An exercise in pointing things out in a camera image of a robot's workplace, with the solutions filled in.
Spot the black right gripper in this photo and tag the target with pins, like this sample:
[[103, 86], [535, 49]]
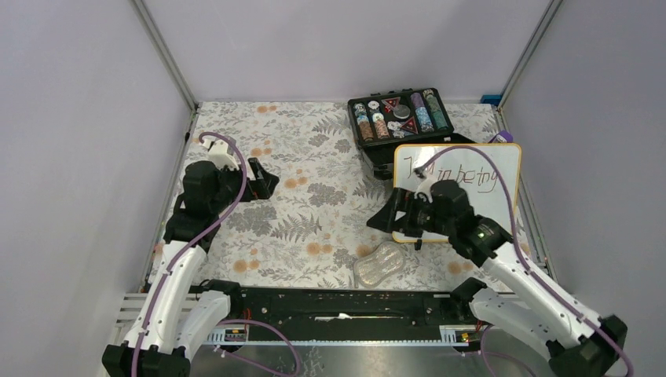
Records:
[[405, 202]]

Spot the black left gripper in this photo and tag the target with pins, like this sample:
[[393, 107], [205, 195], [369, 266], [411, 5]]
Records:
[[261, 188]]

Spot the yellow framed whiteboard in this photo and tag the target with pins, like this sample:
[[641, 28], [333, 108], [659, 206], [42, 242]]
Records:
[[489, 173]]

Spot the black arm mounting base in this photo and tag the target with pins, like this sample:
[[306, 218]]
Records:
[[322, 315]]

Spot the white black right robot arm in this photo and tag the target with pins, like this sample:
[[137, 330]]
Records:
[[573, 339]]

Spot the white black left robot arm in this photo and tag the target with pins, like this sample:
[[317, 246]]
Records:
[[160, 342]]

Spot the floral patterned table mat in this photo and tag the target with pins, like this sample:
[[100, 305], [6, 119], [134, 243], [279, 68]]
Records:
[[313, 228]]

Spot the black poker chip case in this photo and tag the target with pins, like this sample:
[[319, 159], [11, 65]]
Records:
[[378, 133]]

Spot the grey round dealer button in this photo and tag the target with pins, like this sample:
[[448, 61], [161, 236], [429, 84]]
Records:
[[402, 111]]

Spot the purple marker cap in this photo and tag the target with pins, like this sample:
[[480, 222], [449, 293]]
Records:
[[502, 137]]

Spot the blue clamp block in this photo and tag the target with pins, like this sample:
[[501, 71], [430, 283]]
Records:
[[492, 99]]

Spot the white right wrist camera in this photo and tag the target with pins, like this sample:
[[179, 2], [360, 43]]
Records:
[[427, 180]]

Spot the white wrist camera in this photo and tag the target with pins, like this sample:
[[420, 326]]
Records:
[[221, 154], [427, 180]]

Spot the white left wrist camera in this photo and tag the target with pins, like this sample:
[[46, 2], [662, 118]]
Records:
[[221, 154]]

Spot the left aluminium frame post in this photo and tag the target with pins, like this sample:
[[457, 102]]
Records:
[[164, 54]]

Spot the aluminium frame post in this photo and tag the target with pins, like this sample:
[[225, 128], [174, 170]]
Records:
[[164, 54], [536, 37]]

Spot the right aluminium frame post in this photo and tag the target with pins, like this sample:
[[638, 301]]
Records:
[[536, 37]]

